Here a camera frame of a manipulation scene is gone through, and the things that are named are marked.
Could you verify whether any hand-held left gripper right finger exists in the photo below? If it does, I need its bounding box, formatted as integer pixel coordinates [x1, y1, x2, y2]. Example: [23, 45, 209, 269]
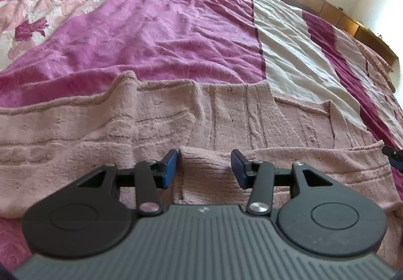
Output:
[231, 149, 334, 216]

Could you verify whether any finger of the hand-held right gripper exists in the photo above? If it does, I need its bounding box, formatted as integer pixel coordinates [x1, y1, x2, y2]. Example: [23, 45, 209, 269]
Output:
[382, 145, 403, 172]

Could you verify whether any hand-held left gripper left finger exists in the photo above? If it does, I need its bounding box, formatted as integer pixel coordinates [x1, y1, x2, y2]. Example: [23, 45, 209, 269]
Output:
[76, 148, 180, 218]

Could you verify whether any pink cable knit sweater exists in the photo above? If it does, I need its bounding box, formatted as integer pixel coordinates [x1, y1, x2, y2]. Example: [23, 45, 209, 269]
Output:
[0, 71, 403, 221]

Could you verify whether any purple floral bedspread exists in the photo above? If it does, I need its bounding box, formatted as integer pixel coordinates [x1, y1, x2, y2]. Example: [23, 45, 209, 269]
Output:
[0, 0, 403, 271]

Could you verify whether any wooden headboard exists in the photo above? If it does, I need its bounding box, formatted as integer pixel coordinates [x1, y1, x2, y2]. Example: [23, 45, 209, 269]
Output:
[170, 0, 398, 67]

